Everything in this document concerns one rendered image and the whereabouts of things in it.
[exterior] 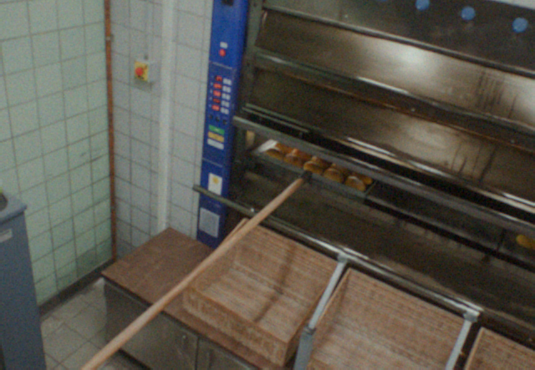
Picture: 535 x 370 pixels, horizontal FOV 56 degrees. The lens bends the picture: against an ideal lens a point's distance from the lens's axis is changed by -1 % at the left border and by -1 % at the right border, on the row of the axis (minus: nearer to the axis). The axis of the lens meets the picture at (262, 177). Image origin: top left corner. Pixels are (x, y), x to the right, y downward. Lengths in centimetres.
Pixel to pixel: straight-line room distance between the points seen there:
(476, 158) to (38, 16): 195
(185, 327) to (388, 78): 141
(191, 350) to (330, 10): 162
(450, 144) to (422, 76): 28
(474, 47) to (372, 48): 37
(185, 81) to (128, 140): 60
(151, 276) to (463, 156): 156
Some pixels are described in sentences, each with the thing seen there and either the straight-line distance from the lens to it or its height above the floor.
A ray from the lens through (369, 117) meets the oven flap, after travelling 213.
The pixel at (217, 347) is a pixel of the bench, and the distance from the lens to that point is 239.
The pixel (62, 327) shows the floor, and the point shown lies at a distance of 326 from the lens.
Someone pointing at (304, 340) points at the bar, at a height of 91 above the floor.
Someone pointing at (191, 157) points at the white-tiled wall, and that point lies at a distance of 270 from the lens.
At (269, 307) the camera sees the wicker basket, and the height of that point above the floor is 59.
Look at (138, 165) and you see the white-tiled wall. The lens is 300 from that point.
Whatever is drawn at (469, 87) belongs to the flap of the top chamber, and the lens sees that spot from 199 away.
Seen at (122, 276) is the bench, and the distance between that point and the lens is 265.
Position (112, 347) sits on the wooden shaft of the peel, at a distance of 154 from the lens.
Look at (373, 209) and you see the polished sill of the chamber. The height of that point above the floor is 118.
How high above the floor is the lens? 234
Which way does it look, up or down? 30 degrees down
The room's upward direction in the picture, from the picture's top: 8 degrees clockwise
